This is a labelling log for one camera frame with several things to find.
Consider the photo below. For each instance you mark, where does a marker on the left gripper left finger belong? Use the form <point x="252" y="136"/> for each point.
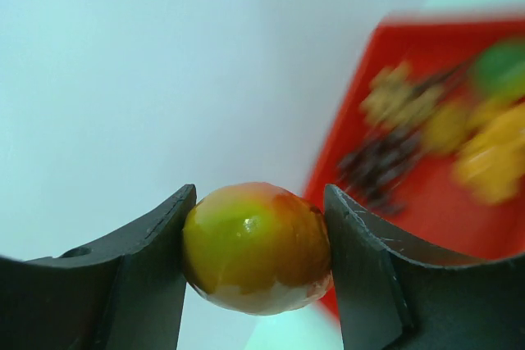
<point x="124" y="290"/>

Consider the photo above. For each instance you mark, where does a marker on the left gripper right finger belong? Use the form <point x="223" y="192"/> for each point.
<point x="397" y="291"/>

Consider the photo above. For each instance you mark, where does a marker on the dark purple grape bunch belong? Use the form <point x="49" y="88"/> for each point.
<point x="377" y="165"/>

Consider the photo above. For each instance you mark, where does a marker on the green orange mango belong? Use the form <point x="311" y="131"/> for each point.
<point x="257" y="248"/>

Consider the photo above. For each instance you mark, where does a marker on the tan longan bunch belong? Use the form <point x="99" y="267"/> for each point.
<point x="393" y="100"/>

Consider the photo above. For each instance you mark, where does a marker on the green round orange fruit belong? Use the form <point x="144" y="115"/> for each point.
<point x="498" y="71"/>

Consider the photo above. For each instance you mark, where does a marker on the red plastic tray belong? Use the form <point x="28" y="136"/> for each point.
<point x="440" y="49"/>

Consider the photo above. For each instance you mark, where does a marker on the yellow orange segments pile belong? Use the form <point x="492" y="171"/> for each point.
<point x="491" y="164"/>

